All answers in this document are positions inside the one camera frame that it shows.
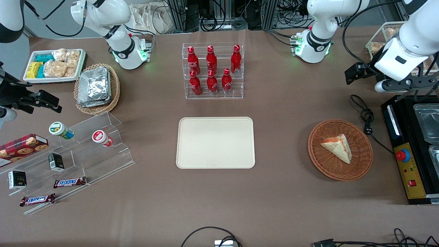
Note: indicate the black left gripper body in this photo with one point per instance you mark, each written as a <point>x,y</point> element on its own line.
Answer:
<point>369,70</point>

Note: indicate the triangular sandwich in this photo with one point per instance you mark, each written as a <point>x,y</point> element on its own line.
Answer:
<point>339,148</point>

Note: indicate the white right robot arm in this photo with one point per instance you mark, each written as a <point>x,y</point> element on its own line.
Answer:
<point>116,13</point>

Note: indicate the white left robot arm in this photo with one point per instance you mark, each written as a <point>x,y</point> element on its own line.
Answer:
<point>322,20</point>

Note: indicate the white rectangular snack tray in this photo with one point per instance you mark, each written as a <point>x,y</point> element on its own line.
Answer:
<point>31,80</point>

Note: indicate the oval wicker basket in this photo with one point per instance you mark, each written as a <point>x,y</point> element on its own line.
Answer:
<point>115,92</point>

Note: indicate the round brown wicker basket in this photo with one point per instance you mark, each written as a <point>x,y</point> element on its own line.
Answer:
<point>360,161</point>

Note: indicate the beige plastic tray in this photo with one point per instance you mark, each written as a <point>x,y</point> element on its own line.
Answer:
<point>215,142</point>

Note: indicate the cup with green lid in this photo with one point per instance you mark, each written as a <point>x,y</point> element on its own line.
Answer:
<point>58,129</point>

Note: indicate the clear bag of bread snacks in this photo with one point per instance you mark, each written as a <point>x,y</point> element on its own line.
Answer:
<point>377,47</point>
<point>391,32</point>

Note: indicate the teal snack pack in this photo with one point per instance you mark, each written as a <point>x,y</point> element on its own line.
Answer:
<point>44,58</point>
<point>41,72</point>

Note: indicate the clear bag of rice crackers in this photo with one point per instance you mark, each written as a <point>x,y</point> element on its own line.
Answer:
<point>55,69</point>
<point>72,58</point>
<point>70,72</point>
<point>59,54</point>

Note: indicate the yellow snack pack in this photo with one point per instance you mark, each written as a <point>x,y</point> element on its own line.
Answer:
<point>33,69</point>

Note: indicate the stack of silver foil packs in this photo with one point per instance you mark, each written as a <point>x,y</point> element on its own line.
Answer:
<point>94,87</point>

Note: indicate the red tartan cookie box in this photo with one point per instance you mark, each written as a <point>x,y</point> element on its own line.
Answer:
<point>20,148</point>

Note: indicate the small black box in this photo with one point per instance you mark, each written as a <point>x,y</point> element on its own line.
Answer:
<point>56,162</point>
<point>17,179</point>

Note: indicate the cup with red lid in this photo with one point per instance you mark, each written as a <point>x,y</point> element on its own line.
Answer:
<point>100,137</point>

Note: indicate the clear acrylic stepped shelf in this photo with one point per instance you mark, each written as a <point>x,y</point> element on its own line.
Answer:
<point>92,164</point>

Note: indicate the brown Snickers bar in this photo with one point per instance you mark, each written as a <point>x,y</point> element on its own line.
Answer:
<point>37,199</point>
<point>70,182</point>

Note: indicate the large steel pan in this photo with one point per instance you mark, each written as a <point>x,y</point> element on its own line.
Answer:
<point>427,123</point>

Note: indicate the red emergency stop button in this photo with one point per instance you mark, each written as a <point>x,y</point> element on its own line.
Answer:
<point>403,155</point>

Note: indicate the small steel pan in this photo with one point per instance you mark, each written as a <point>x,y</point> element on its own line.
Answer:
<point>435,156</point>

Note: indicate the red cola bottle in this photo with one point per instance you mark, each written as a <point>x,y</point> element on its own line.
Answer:
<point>195,85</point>
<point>193,61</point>
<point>212,84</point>
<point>211,60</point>
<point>226,83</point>
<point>236,60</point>

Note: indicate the black machine with yellow panel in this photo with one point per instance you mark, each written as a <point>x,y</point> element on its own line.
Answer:
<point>416,185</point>

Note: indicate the beige cloth bag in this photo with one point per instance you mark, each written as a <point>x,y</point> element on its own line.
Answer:
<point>144,17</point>

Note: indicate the clear acrylic bottle rack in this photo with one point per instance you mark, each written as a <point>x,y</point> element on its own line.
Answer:
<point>214,96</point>

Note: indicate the small grey device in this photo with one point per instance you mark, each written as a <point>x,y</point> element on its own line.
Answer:
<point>223,243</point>

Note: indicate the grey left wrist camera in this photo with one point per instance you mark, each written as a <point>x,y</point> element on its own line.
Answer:
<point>404,84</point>

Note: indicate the aluminium frame post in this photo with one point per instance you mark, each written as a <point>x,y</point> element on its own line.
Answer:
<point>271,12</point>
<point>178,13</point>

